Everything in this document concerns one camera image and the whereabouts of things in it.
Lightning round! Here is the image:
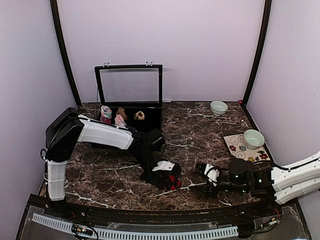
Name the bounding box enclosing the striped beige maroon sock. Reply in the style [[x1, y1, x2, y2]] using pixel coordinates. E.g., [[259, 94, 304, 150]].
[[134, 111, 145, 121]]

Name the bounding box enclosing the black argyle orange red sock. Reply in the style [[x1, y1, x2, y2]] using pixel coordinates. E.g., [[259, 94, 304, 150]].
[[164, 175, 181, 191]]

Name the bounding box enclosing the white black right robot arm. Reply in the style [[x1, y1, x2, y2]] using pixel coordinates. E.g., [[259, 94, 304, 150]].
[[195, 153, 320, 217]]

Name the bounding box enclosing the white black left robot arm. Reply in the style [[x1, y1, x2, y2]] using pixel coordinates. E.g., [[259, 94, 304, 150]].
[[40, 107, 181, 218]]

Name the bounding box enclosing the square floral plate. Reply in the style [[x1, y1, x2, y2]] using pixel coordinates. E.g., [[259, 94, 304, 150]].
[[223, 133, 271, 163]]

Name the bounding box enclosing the pale green bowl on plate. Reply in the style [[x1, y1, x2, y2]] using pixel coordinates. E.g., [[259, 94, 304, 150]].
[[243, 129, 265, 150]]

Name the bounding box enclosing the pink white rolled sock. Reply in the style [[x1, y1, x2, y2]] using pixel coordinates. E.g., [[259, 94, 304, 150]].
[[114, 114, 127, 127]]

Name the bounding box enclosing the brown rolled sock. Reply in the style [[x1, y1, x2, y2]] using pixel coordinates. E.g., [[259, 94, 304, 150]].
[[116, 107, 129, 120]]

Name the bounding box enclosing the magenta rolled sock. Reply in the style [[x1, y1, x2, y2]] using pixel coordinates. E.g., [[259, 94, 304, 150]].
[[100, 116, 112, 125]]

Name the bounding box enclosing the small circuit board right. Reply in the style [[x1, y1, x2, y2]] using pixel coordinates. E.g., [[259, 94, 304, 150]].
[[260, 217, 280, 228]]

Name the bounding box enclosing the small circuit board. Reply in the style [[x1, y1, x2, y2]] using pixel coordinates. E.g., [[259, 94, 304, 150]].
[[260, 217, 280, 228], [71, 224, 94, 237]]

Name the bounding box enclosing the multicolour rolled sock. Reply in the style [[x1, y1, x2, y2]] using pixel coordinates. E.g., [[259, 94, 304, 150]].
[[100, 105, 112, 119]]

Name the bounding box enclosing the black box with glass lid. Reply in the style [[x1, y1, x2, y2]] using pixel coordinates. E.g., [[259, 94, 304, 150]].
[[94, 62, 163, 133]]

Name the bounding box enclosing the pale green bowl at back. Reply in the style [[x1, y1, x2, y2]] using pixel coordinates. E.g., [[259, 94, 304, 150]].
[[210, 100, 229, 116]]

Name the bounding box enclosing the small circuit board left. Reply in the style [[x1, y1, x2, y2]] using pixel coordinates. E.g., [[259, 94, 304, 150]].
[[71, 224, 94, 237]]

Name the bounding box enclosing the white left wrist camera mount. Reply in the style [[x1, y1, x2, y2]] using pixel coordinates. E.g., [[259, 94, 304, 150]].
[[152, 160, 175, 172]]

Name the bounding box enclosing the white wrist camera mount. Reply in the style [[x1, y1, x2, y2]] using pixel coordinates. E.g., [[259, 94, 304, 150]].
[[204, 164, 220, 187], [152, 160, 175, 172]]

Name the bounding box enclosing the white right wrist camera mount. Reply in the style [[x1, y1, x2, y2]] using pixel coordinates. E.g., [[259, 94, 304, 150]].
[[204, 164, 220, 187]]

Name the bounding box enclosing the white slotted cable duct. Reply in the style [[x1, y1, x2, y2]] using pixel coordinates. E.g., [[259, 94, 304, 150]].
[[31, 213, 239, 240]]

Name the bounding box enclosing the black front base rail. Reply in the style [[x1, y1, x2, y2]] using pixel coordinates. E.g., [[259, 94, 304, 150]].
[[29, 194, 283, 226]]

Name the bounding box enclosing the black right frame post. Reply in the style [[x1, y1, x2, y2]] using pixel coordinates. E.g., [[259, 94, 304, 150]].
[[242, 0, 272, 108]]

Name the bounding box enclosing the black frame post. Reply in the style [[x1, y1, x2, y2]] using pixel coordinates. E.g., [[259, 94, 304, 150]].
[[242, 0, 272, 108], [49, 0, 82, 108]]

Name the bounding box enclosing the black left frame post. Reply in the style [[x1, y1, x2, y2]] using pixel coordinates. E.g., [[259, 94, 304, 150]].
[[49, 0, 82, 108]]

